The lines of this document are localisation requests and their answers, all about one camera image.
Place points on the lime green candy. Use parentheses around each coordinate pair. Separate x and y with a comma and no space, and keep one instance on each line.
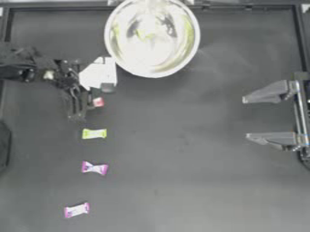
(144,34)
(94,133)

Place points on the red candy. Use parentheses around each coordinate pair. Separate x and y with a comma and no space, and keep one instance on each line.
(98,102)

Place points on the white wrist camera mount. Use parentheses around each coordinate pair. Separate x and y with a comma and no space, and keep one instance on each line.
(99,72)

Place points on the purple bow-shaped candy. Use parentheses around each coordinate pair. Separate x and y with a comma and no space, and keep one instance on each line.
(95,168)

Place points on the steel bowl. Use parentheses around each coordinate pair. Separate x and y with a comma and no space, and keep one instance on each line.
(132,60)

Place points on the white corner bracket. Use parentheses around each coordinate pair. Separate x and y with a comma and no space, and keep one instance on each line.
(305,7)

